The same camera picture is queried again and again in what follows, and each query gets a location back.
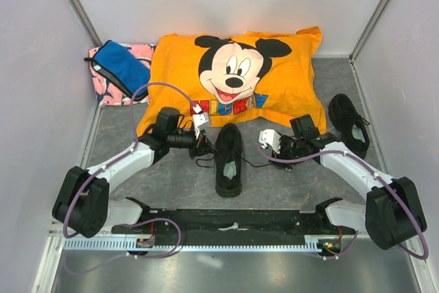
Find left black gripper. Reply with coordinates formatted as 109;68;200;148
167;127;217;160

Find black shoe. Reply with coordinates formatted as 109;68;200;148
214;124;243;198
328;93;370;159

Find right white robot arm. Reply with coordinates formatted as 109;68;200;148
260;115;429;260

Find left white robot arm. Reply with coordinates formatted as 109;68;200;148
52;106;215;238

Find orange Mickey Mouse pillow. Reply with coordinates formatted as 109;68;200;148
137;27;327;135

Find pink patterned cloth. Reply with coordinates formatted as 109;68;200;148
90;44;156;106

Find blue cloth pouch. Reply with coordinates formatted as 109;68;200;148
84;40;155;102

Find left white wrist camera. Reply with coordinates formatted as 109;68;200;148
192;104;211;139

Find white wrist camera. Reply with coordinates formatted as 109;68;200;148
192;104;211;139
259;129;281;154

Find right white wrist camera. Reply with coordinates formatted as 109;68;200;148
259;129;281;154

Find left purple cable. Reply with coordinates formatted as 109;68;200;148
62;82;203;275

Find purple cable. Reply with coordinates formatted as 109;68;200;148
259;145;430;261
62;82;203;275

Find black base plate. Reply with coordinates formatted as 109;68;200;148
111;207;354;248

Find slotted grey cable duct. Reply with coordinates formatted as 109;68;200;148
62;235;337;253

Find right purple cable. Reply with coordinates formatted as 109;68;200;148
259;145;430;261

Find right aluminium frame post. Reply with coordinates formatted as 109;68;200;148
348;0;412;60

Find aluminium frame post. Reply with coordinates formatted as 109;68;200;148
348;0;412;60
67;0;102;47

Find left aluminium frame post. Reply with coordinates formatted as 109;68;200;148
67;0;102;47

